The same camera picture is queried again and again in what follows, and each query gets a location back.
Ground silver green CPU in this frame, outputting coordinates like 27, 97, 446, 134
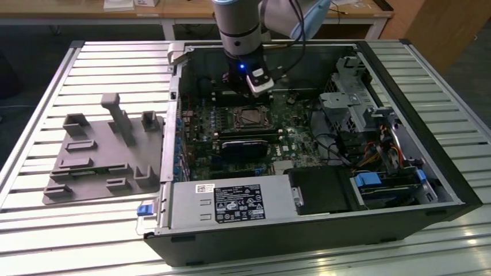
239, 110, 263, 125

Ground metal socket cover frame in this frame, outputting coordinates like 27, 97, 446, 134
230, 106, 273, 130

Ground CPU socket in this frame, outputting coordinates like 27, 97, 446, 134
229, 105, 273, 131

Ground black graphics card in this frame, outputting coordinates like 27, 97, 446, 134
221, 139, 269, 160

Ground green motherboard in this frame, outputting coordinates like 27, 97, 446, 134
180, 86, 319, 181

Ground grey metal drive cage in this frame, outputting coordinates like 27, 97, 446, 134
318, 56, 401, 133

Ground wooden desk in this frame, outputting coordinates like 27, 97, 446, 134
0, 0, 397, 41

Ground small silver heatsink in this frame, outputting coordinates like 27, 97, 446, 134
274, 160, 295, 174

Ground black fan shroud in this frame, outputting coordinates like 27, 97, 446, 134
286, 167, 357, 216

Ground grey parts rack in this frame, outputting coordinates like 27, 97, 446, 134
42, 93, 166, 205

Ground grey power supply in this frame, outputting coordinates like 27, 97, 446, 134
168, 175, 299, 228

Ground wooden cabinet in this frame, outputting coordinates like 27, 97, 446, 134
383, 0, 491, 74

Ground black PC case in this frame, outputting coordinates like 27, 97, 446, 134
144, 39, 485, 267

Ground white silver wrist camera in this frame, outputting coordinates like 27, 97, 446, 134
245, 67, 275, 97

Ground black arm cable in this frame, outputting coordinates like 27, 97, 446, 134
265, 0, 310, 80

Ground yellow orange wire bundle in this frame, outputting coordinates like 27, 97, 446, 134
359, 140, 406, 167

